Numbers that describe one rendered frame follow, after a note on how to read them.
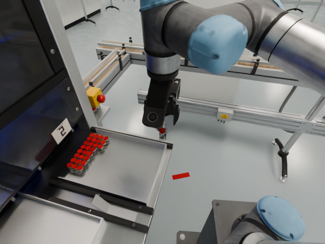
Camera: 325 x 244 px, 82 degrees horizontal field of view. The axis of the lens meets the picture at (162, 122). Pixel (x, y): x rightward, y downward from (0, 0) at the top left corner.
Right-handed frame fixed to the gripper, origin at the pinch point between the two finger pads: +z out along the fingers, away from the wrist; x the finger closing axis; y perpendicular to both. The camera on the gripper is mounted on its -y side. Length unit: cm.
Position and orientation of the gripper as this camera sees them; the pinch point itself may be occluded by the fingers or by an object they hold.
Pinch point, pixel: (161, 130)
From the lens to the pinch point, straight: 54.9
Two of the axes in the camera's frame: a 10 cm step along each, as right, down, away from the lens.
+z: 0.2, 6.6, 7.5
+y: 2.4, -7.3, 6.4
